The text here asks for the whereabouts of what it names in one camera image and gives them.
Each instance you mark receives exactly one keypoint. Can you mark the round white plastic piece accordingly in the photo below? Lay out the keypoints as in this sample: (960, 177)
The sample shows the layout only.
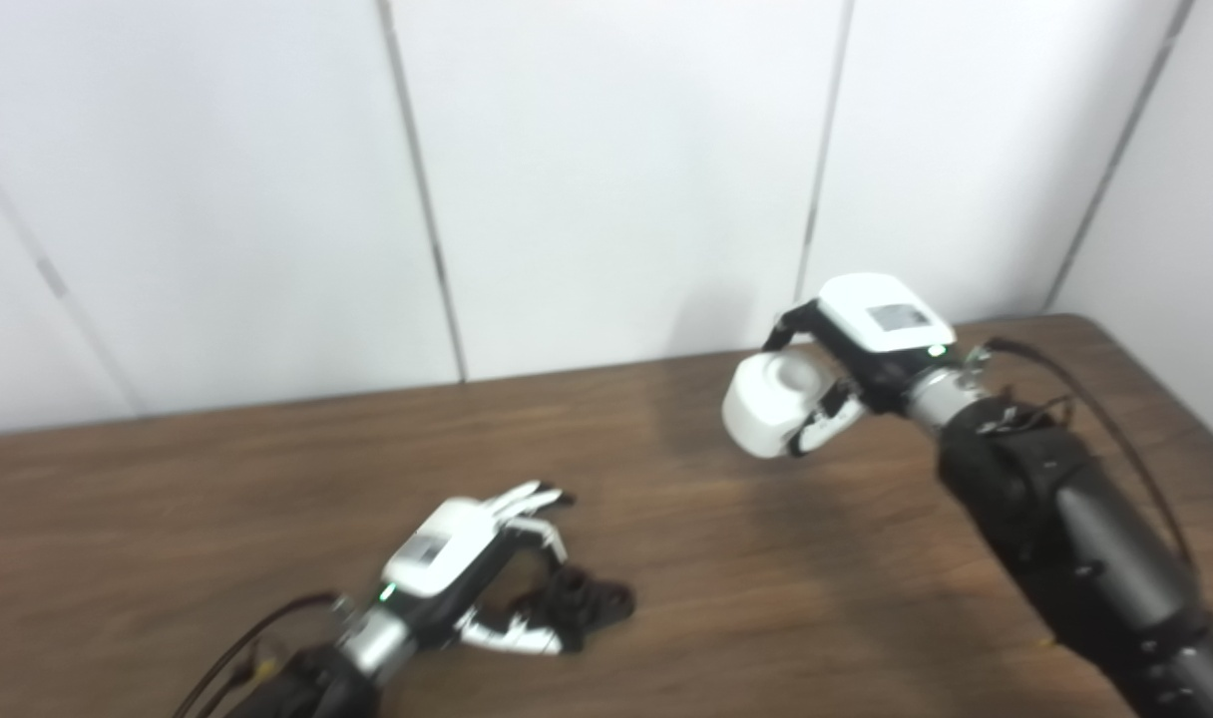
(756, 399)

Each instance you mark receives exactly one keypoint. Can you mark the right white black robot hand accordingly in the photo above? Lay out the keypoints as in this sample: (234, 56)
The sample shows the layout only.
(881, 319)

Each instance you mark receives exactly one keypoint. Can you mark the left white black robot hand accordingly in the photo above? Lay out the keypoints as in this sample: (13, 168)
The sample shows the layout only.
(437, 548)

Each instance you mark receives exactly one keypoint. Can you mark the black flanged holder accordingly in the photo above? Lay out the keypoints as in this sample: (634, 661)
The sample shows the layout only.
(592, 603)

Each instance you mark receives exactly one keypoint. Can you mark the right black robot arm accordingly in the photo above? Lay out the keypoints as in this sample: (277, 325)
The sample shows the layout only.
(1065, 519)

